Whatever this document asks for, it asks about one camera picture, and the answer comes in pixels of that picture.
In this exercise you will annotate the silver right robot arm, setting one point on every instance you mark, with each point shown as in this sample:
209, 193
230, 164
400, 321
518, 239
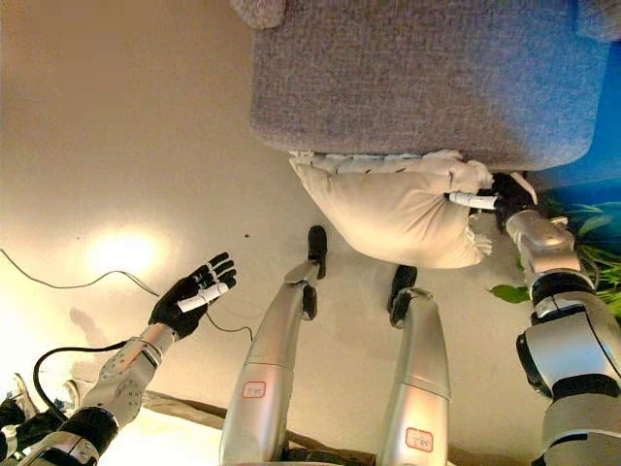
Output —
567, 340

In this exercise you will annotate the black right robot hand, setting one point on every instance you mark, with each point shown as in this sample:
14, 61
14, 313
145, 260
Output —
509, 196

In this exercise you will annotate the silver left robot leg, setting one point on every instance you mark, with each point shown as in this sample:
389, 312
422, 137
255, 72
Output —
271, 369

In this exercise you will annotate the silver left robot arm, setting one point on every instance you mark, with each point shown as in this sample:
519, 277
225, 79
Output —
116, 383

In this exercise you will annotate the grey fabric armchair sofa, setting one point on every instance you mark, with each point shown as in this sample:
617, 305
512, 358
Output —
427, 77

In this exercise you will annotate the silver right robot leg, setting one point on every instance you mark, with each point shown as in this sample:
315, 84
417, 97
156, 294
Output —
417, 378

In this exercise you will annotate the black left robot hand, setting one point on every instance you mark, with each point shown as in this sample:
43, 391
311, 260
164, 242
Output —
186, 301

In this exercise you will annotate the green leafy potted plant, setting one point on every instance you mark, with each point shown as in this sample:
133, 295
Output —
597, 262

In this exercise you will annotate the silver robot leg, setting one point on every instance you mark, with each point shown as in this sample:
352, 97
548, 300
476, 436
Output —
417, 378
271, 369

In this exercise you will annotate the white tasselled pillow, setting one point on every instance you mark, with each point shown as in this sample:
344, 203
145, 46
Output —
398, 213

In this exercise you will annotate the glossy silver blue wall panel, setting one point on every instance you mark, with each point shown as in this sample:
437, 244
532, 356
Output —
601, 145

